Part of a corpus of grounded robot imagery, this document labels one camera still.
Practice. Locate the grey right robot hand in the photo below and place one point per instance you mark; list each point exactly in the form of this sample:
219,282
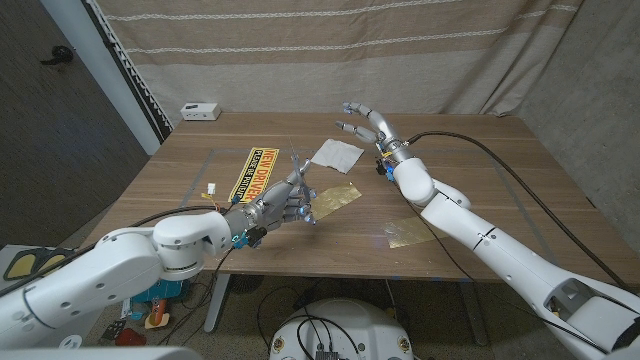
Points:
387,132

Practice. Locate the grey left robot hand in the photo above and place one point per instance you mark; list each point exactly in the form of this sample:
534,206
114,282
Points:
275,205

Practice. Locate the white tissue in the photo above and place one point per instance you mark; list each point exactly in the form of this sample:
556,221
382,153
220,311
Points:
337,155

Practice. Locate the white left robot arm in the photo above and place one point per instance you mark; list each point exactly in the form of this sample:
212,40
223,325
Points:
100,275

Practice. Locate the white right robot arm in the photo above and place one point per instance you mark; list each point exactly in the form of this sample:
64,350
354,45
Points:
500,250

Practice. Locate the yellow new driver sticker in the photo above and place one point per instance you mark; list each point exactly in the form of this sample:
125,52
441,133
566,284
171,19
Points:
255,172

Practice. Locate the gold foil tape sheet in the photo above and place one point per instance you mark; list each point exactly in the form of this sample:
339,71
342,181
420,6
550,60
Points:
407,232
340,196

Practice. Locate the grey tape outline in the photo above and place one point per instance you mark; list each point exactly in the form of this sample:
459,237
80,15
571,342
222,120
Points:
199,175

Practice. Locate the white table leg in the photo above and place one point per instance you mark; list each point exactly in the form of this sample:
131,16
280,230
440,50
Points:
217,305

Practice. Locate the white power strip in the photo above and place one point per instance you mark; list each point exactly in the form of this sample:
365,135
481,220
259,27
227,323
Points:
200,112

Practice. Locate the teal box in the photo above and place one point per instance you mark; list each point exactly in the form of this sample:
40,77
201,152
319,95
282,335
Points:
170,290

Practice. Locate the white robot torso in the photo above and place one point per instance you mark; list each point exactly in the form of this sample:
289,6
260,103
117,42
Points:
360,325

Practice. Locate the orange bottle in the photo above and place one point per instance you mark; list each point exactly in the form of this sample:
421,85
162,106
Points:
159,309

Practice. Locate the black curtain edge strip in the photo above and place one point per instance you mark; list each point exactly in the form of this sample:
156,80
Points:
131,75

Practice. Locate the red floor object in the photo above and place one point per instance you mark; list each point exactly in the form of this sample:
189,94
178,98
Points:
131,337

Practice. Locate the black perforated plate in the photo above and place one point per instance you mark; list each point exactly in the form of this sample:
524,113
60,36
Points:
114,330

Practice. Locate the grey table leg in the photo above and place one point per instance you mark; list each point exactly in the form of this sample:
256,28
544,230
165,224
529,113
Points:
475,320

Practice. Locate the yellow black foot pedal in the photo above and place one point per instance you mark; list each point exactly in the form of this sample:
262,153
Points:
52,262
21,266

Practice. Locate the dark wooden door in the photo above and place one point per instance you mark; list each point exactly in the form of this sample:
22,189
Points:
50,150

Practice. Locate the white round floor disc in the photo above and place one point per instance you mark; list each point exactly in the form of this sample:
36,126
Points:
70,341

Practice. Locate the white door frame post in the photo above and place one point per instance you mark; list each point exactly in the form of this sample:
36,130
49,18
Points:
117,90

